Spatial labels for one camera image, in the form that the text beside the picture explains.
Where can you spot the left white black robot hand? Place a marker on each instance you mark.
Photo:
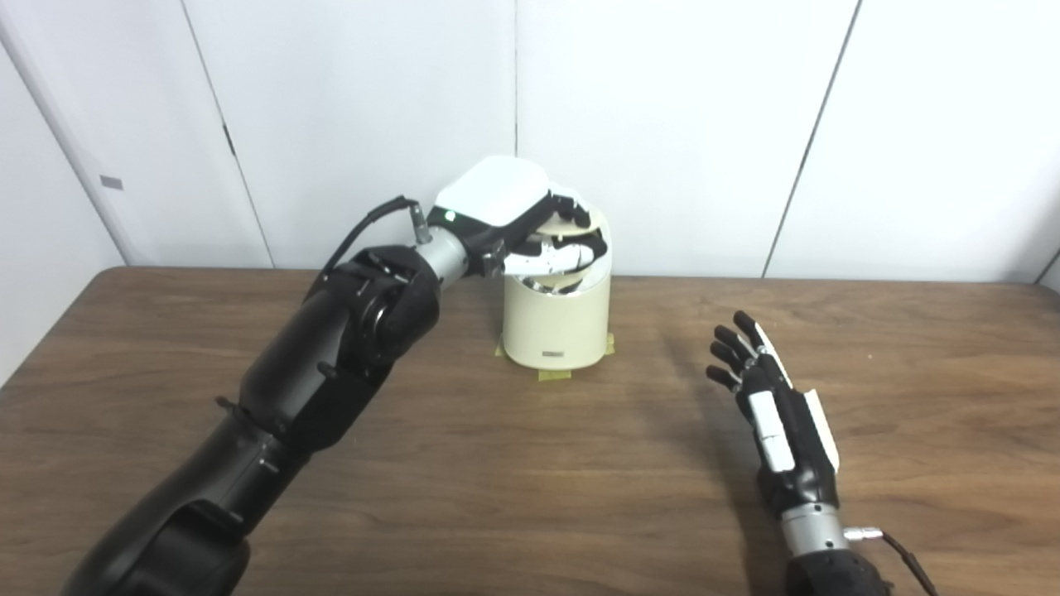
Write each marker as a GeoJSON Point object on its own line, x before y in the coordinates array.
{"type": "Point", "coordinates": [497, 190]}

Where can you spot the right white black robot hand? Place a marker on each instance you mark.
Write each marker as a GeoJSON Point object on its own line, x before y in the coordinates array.
{"type": "Point", "coordinates": [795, 447]}

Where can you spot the cream round bin lid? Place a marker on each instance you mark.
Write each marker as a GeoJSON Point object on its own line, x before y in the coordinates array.
{"type": "Point", "coordinates": [571, 229]}

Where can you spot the cream-colored bin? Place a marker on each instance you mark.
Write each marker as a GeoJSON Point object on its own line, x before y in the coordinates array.
{"type": "Point", "coordinates": [555, 323]}

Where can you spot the grey wall label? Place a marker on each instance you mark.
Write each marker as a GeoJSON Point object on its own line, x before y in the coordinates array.
{"type": "Point", "coordinates": [111, 182]}

